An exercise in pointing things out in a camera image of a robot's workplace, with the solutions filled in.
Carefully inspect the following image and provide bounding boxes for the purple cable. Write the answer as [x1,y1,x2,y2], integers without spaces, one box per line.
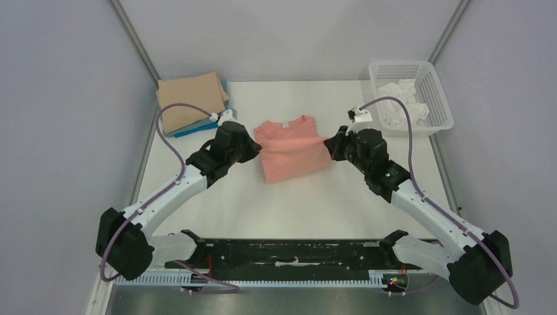
[99,102,241,295]
[357,96,520,310]

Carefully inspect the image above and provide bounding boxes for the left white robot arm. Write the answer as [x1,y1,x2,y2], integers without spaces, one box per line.
[95,121,262,282]

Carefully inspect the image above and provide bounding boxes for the aluminium frame post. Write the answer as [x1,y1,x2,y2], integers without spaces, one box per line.
[107,0,160,86]
[428,0,472,64]

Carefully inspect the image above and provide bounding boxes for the white crumpled t shirt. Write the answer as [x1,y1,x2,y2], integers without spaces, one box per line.
[376,78,430,130]

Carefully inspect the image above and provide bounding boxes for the grey-teal folded t shirt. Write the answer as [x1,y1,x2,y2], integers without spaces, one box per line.
[161,79,231,137]

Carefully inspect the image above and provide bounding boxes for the right aluminium frame post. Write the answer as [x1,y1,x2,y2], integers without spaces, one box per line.
[428,0,472,64]

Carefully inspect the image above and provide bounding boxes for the white slotted cable duct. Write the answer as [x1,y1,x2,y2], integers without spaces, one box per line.
[114,271,387,289]

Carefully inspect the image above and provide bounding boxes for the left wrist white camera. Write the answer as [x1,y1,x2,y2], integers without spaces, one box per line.
[209,108,238,127]

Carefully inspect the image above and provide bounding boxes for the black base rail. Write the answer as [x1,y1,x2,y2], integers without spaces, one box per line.
[185,238,419,281]

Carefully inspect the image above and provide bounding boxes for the salmon pink t shirt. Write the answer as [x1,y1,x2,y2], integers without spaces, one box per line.
[254,115,332,183]

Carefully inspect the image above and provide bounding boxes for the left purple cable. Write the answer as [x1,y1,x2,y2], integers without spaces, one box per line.
[99,102,241,295]

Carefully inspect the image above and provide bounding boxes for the white plastic laundry basket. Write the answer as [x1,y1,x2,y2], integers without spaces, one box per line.
[368,60,454,137]

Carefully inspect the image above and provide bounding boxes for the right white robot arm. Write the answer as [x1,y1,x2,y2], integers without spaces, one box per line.
[324,126,519,308]

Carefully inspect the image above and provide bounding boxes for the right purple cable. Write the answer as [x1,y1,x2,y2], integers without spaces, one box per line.
[357,96,520,310]

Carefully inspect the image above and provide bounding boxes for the beige folded t shirt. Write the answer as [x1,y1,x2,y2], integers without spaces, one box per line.
[156,72,229,135]

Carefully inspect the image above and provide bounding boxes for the wrist white camera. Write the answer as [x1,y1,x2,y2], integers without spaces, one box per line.
[209,108,238,127]
[345,106,372,135]

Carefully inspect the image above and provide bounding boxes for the blue folded t shirt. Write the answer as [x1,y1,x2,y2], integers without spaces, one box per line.
[174,123,218,138]

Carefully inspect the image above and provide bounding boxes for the left aluminium frame post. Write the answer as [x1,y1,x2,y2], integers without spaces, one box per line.
[107,0,160,86]

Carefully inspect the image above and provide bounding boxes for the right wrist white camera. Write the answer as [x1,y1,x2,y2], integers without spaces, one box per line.
[345,106,372,135]

